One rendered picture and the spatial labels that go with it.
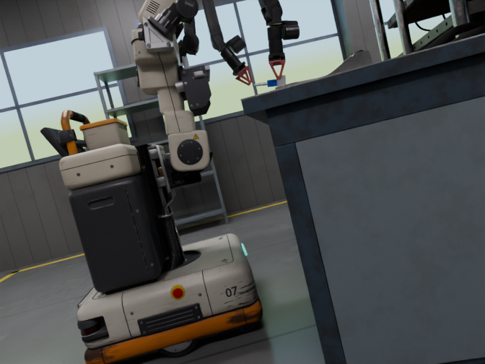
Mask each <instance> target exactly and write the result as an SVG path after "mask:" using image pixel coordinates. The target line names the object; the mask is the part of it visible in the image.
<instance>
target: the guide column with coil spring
mask: <svg viewBox="0 0 485 364"><path fill-rule="evenodd" d="M393 5H394V9H395V13H396V19H397V23H398V30H399V33H400V37H401V44H402V48H403V54H404V55H406V54H409V53H413V48H412V42H411V35H410V31H409V27H408V20H407V16H406V10H405V8H404V4H403V0H393Z"/></svg>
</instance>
